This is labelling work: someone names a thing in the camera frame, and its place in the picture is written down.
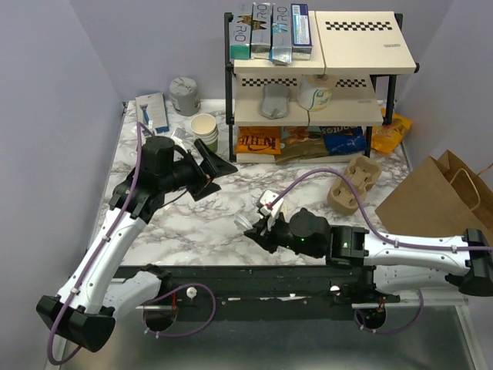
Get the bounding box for grey wrapped paper roll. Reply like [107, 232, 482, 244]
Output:
[169, 77, 201, 116]

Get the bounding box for blue silver toothpaste box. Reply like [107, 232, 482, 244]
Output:
[270, 4, 292, 66]

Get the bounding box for grey scrubber sponge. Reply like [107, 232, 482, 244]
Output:
[260, 83, 290, 119]

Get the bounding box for blue razor package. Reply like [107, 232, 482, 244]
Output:
[136, 92, 169, 134]

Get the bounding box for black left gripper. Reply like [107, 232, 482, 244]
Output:
[159, 140, 238, 202]

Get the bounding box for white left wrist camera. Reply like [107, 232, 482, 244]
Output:
[170, 127, 189, 150]

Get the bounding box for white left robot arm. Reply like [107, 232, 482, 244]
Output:
[36, 136, 237, 352]

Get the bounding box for orange kettle chips bag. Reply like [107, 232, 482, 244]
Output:
[235, 126, 281, 155]

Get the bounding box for aluminium frame rail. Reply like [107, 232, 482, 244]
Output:
[399, 290, 488, 369]

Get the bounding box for toilet paper roll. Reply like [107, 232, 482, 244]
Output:
[297, 75, 337, 112]

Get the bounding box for brown snack bag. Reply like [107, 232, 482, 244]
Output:
[274, 126, 329, 164]

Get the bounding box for yellow snack bag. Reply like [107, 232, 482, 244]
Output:
[371, 113, 412, 155]

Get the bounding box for teal toothpaste box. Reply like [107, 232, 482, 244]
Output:
[229, 3, 253, 60]

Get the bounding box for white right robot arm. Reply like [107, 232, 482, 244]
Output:
[244, 208, 492, 302]

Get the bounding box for stack of green paper cups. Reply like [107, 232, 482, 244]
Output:
[190, 113, 219, 153]

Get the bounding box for black and cream shelf rack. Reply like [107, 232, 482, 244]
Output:
[223, 11, 419, 163]

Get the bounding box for blue doritos bag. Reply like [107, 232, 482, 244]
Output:
[320, 126, 367, 156]

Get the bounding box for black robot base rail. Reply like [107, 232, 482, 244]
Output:
[79, 264, 409, 321]

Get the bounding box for green paper coffee cup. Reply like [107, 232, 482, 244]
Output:
[266, 198, 287, 223]

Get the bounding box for stack of pulp cup carriers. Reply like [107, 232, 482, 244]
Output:
[327, 156, 382, 215]

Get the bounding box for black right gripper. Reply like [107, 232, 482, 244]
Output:
[244, 207, 322, 258]

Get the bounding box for purple white toothpaste box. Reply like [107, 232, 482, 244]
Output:
[290, 3, 313, 60]

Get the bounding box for brown paper bag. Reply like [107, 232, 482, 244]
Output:
[376, 150, 492, 244]

